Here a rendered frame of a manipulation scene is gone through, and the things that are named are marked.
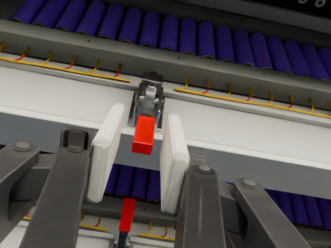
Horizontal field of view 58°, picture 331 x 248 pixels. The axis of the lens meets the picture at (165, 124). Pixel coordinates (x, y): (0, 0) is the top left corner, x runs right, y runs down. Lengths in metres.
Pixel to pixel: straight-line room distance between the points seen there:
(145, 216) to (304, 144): 0.20
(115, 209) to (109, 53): 0.19
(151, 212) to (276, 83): 0.21
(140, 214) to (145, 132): 0.20
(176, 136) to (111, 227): 0.26
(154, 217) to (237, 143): 0.16
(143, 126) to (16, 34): 0.15
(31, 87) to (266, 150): 0.20
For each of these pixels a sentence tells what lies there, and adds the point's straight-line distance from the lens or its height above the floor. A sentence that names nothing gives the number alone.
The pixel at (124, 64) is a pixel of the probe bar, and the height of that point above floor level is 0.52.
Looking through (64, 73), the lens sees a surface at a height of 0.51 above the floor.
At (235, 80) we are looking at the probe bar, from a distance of 0.29.
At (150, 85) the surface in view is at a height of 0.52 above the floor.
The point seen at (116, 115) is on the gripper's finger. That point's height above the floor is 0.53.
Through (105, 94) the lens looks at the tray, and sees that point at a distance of 0.27.
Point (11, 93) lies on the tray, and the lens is 0.27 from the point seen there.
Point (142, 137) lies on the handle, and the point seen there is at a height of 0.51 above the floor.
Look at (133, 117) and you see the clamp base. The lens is 0.23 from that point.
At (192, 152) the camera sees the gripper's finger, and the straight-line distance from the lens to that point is 0.16.
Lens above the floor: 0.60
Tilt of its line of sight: 27 degrees down
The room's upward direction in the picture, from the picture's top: 13 degrees clockwise
